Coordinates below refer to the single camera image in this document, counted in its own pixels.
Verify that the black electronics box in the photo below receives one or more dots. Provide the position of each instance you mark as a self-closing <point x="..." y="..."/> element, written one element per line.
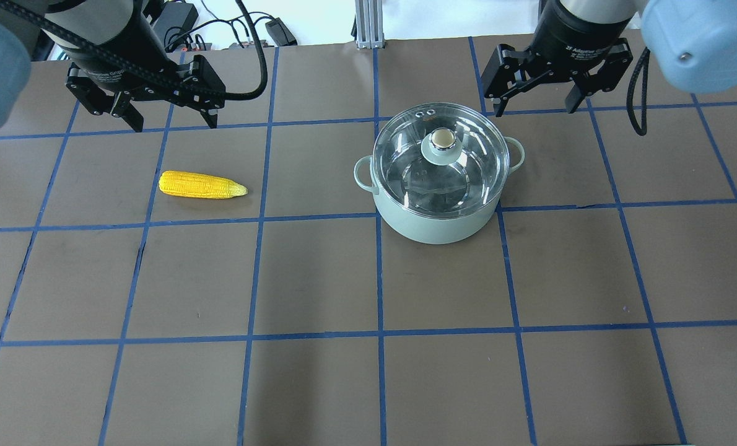
<point x="170" y="20"/>

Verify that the glass pot lid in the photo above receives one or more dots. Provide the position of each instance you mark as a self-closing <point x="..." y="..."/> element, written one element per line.
<point x="441" y="160"/>

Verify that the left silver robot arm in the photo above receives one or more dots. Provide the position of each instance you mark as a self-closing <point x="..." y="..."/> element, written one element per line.
<point x="17" y="36"/>

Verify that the pale green cooking pot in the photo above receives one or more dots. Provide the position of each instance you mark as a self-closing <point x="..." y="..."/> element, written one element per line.
<point x="424" y="229"/>

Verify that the yellow corn cob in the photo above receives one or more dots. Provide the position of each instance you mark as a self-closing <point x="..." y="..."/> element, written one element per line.
<point x="202" y="186"/>

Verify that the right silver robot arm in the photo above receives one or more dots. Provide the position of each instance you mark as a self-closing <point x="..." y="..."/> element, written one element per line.
<point x="694" y="42"/>

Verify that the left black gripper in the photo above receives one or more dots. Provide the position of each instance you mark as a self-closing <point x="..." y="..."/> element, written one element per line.
<point x="109" y="57"/>

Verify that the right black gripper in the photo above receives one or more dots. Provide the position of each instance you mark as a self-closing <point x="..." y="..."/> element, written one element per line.
<point x="576" y="38"/>

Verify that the aluminium frame post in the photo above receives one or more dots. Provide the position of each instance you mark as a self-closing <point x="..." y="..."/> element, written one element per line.
<point x="368" y="25"/>

